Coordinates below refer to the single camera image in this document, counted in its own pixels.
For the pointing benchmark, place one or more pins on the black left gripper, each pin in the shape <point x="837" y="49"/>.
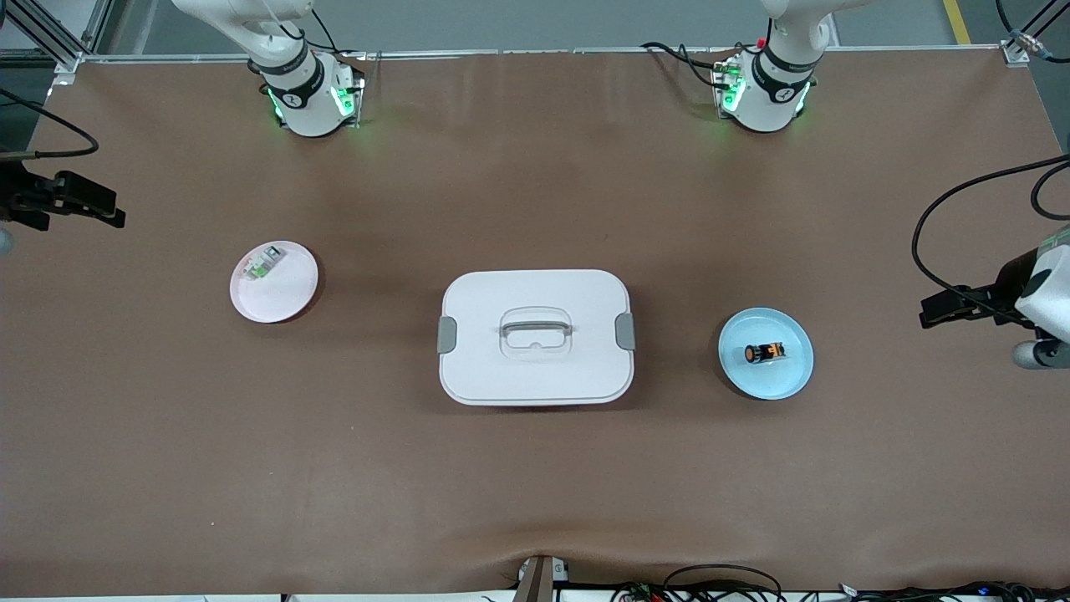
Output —
<point x="1010" y="286"/>

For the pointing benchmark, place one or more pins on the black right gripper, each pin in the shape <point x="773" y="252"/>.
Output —
<point x="18" y="197"/>

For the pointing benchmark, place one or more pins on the orange black push-button switch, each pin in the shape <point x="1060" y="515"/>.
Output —
<point x="766" y="353"/>

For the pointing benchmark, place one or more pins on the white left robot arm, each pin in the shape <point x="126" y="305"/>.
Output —
<point x="773" y="84"/>

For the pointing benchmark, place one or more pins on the white lidded box grey latches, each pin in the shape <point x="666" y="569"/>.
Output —
<point x="535" y="376"/>

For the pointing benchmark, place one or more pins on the light blue round plate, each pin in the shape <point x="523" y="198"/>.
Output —
<point x="773" y="380"/>

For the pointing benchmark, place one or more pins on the pink round plate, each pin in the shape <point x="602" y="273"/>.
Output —
<point x="284" y="301"/>

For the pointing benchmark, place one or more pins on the aluminium frame profile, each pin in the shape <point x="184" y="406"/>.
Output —
<point x="1016" y="54"/>
<point x="73" y="60"/>

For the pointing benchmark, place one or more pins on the green white switch block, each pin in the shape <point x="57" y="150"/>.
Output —
<point x="262" y="266"/>

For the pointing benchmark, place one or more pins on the metal table edge rail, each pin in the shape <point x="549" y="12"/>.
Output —
<point x="535" y="52"/>

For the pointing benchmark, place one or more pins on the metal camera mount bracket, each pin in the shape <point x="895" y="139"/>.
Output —
<point x="539" y="581"/>

